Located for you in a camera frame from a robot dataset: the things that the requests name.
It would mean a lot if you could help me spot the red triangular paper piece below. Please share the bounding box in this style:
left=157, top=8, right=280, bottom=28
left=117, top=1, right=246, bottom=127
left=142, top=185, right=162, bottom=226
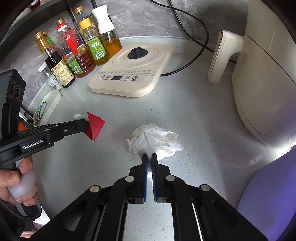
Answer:
left=74, top=112, right=105, bottom=142

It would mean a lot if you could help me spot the white tissue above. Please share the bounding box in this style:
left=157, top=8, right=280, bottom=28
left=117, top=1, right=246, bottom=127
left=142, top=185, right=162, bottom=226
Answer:
left=125, top=124, right=184, bottom=160

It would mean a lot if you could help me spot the purple plastic trash bucket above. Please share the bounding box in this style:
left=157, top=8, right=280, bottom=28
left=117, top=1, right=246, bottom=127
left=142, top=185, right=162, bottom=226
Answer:
left=237, top=149, right=296, bottom=240

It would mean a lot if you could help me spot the black metal kitchen rack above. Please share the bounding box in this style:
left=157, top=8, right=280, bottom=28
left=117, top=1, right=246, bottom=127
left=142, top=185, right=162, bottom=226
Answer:
left=1, top=0, right=78, bottom=62

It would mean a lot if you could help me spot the person's left hand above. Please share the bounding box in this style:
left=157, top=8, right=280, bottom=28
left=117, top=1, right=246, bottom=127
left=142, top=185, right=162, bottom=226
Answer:
left=0, top=156, right=39, bottom=207

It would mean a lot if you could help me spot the green packet in tray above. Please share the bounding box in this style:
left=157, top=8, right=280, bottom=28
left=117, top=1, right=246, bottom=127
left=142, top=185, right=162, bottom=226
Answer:
left=33, top=101, right=47, bottom=126

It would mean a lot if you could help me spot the white plastic tray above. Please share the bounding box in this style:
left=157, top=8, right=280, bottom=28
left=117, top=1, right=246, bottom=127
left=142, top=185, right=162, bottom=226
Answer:
left=29, top=90, right=62, bottom=126

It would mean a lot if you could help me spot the small white cap bottle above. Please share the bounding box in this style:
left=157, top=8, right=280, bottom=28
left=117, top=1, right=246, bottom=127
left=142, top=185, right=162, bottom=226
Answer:
left=38, top=62, right=62, bottom=91

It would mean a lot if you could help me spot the dark soy sauce bottle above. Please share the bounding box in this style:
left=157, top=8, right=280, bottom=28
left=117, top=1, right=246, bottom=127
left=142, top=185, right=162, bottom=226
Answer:
left=34, top=31, right=75, bottom=88

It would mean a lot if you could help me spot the red cap oil bottle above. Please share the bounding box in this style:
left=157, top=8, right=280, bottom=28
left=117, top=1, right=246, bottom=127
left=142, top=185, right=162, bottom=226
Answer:
left=56, top=18, right=95, bottom=78

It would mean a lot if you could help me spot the yellow cap green label bottle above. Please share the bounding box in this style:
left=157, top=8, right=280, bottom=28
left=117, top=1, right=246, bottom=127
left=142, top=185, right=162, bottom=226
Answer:
left=78, top=18, right=109, bottom=65

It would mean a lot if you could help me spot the cream induction cooker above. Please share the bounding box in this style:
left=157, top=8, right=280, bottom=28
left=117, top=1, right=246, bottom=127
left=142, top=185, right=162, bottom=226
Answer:
left=88, top=43, right=173, bottom=98

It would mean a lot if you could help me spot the white top oil sprayer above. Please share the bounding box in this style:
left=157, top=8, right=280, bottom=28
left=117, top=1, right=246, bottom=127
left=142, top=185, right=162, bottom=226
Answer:
left=91, top=5, right=122, bottom=59

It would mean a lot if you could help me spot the gold cap clear bottle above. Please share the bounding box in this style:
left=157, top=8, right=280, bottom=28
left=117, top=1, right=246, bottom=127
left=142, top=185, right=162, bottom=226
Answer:
left=73, top=6, right=93, bottom=30

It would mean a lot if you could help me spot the cream air fryer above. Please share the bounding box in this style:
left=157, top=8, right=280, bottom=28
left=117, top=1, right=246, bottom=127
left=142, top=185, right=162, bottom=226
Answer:
left=208, top=1, right=295, bottom=148

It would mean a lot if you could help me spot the right black power cable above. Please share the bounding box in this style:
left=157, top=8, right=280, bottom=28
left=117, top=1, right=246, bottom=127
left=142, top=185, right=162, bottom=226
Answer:
left=160, top=0, right=210, bottom=77

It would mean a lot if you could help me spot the black power cable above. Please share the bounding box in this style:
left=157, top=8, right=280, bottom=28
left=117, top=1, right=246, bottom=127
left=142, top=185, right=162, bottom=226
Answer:
left=147, top=0, right=238, bottom=64
left=160, top=0, right=210, bottom=77

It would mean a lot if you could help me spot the left black power cable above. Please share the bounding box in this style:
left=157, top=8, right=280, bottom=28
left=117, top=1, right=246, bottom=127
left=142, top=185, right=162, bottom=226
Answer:
left=147, top=0, right=238, bottom=64

